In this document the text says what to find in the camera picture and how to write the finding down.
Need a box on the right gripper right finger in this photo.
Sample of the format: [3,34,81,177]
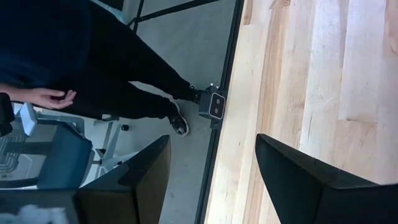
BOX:
[254,133,398,224]

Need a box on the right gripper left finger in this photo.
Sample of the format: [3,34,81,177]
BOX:
[0,134,172,224]

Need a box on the blue office chair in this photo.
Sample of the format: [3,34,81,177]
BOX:
[0,93,141,190]

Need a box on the person's hand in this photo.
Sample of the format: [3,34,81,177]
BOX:
[27,87,78,110]

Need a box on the person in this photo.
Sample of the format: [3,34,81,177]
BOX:
[0,0,203,138]

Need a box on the grey table-level camera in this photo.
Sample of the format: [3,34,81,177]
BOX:
[198,83,228,130]

